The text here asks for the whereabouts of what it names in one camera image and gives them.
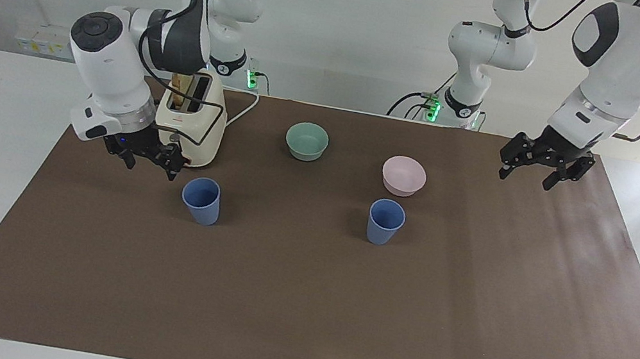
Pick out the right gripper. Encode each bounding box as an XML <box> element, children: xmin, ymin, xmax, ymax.
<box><xmin>98</xmin><ymin>119</ymin><xmax>194</xmax><ymax>185</ymax></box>

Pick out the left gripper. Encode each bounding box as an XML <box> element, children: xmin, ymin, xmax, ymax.
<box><xmin>494</xmin><ymin>117</ymin><xmax>602</xmax><ymax>199</ymax></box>

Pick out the cream toaster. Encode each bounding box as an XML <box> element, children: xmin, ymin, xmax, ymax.
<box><xmin>148</xmin><ymin>66</ymin><xmax>235</xmax><ymax>174</ymax></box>

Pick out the blue cup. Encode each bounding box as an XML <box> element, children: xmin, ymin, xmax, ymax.
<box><xmin>364</xmin><ymin>197</ymin><xmax>409</xmax><ymax>249</ymax></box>
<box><xmin>177</xmin><ymin>174</ymin><xmax>225</xmax><ymax>228</ymax></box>

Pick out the toast slice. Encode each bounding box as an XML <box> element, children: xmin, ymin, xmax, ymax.
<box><xmin>168</xmin><ymin>72</ymin><xmax>194</xmax><ymax>110</ymax></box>

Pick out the pink bowl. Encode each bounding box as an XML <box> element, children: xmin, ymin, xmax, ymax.
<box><xmin>378</xmin><ymin>153</ymin><xmax>430</xmax><ymax>201</ymax></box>

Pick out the green bowl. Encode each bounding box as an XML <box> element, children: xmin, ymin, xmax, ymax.
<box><xmin>282</xmin><ymin>119</ymin><xmax>332</xmax><ymax>165</ymax></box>

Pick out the white toaster cable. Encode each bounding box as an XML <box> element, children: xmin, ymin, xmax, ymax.
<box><xmin>224</xmin><ymin>88</ymin><xmax>262</xmax><ymax>131</ymax></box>

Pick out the white wall socket strip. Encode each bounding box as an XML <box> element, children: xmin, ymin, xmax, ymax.
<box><xmin>13</xmin><ymin>21</ymin><xmax>76</xmax><ymax>61</ymax></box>

